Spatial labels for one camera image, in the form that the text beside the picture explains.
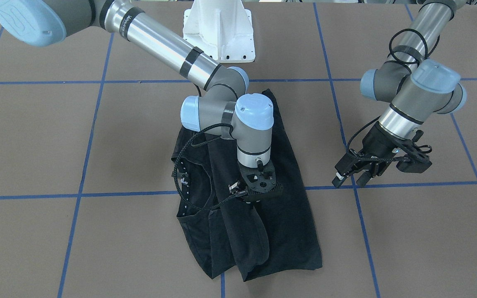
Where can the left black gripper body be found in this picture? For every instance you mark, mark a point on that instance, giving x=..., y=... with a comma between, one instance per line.
x=376, y=144

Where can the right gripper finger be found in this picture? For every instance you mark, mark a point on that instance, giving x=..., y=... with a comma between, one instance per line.
x=237, y=188

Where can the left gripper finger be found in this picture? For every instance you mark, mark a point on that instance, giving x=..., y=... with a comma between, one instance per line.
x=370, y=171
x=346, y=167

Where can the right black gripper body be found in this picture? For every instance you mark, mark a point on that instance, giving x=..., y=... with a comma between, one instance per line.
x=237, y=189

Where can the black graphic t-shirt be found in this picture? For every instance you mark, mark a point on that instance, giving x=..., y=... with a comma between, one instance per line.
x=260, y=238

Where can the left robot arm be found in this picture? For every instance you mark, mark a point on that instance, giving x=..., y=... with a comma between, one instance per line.
x=415, y=87

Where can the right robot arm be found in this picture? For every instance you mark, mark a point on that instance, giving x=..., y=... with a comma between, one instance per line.
x=226, y=110

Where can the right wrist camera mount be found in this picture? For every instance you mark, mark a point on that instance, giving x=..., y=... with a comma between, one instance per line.
x=262, y=179

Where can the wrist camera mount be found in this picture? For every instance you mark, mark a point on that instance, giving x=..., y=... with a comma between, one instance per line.
x=416, y=159
x=262, y=179

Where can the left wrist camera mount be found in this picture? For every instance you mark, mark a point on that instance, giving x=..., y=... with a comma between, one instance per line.
x=416, y=159

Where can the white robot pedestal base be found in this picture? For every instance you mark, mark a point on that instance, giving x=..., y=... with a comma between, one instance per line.
x=223, y=29

